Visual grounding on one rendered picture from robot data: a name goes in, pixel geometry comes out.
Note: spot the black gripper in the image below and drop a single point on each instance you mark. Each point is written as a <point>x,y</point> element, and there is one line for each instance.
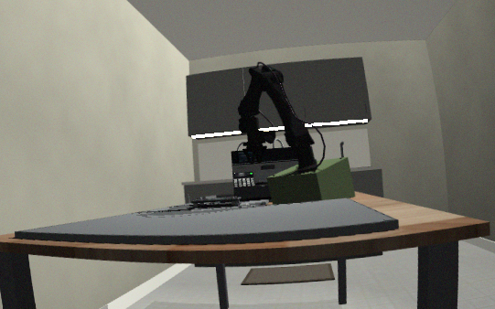
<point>253,145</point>

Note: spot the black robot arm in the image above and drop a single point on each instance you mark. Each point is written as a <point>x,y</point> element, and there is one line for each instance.
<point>296,133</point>

